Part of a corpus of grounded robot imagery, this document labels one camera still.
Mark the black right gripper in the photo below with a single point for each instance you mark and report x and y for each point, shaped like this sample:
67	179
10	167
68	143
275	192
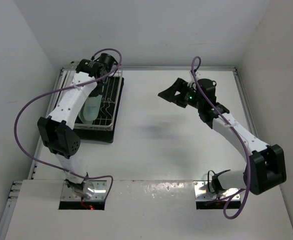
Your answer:
180	85

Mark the light green plate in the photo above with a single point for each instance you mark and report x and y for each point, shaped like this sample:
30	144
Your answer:
91	107

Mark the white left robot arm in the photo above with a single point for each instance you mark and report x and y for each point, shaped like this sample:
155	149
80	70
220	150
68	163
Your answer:
57	129

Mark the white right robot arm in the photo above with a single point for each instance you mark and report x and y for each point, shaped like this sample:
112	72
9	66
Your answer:
265	163

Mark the black drain tray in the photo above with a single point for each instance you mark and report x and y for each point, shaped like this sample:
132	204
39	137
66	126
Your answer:
102	129

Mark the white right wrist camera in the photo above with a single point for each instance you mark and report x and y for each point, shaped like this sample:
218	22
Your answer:
194	76

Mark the white wire dish rack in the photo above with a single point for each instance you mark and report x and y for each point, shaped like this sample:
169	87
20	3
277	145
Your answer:
71	101

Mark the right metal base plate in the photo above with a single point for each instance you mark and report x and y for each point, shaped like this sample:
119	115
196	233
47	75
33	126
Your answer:
204	192

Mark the metal base plate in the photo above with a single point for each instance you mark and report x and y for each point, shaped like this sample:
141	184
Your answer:
204	192
90	190

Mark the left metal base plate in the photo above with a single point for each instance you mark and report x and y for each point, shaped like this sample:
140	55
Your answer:
90	190

